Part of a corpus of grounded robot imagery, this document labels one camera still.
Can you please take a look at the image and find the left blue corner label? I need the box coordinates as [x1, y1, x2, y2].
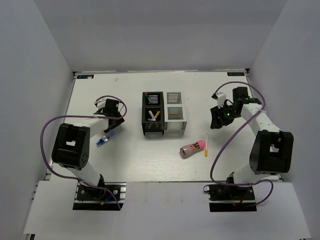
[76, 74, 95, 79]

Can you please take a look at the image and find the pink capped glue bottle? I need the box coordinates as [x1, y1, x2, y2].
[179, 140, 206, 159]

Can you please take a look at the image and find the orange capped white marker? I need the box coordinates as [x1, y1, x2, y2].
[204, 134, 209, 157]

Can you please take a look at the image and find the small blue capped bottle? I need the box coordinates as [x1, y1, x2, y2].
[95, 130, 116, 147]

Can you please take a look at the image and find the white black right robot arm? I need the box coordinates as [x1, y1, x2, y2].
[210, 87, 294, 200]

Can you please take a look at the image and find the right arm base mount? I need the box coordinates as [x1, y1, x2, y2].
[203, 184, 257, 213]

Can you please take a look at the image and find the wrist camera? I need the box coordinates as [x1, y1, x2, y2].
[94, 97, 107, 109]
[211, 91, 227, 109]

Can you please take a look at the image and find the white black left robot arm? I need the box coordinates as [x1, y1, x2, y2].
[51, 98, 125, 200]

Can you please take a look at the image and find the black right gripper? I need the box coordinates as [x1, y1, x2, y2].
[210, 103, 241, 130]

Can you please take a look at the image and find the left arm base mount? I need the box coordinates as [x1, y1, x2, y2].
[72, 182, 127, 211]

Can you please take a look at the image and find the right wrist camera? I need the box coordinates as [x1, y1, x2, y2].
[211, 91, 227, 109]

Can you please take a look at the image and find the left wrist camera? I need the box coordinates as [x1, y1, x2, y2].
[94, 97, 107, 109]

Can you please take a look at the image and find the black slotted pen holder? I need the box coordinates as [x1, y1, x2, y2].
[141, 91, 165, 135]

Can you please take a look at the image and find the yellow capped white marker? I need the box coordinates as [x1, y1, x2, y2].
[153, 111, 161, 121]

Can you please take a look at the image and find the blue corner label sticker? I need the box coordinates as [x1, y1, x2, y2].
[227, 72, 245, 77]

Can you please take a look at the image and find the white slotted pen holder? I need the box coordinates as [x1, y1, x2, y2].
[164, 91, 188, 135]

